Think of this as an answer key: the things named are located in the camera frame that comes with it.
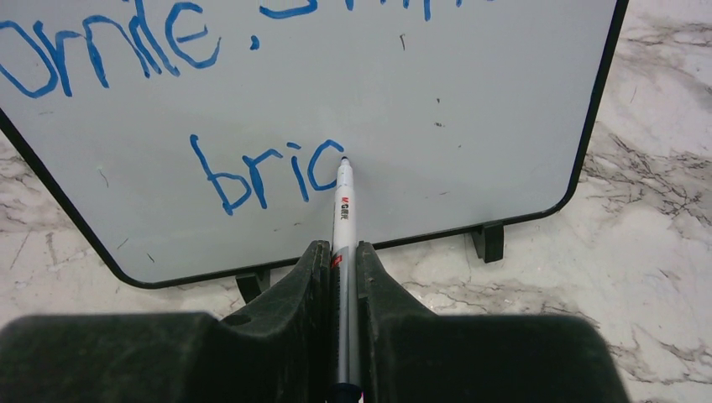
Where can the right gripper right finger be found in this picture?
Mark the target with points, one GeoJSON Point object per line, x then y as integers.
{"type": "Point", "coordinates": [412, 354]}

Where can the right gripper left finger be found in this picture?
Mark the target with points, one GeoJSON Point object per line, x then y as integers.
{"type": "Point", "coordinates": [274, 349]}

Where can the black framed whiteboard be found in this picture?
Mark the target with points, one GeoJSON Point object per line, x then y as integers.
{"type": "Point", "coordinates": [190, 140]}

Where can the white marker pen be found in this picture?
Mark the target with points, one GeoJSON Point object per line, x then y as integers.
{"type": "Point", "coordinates": [346, 385]}

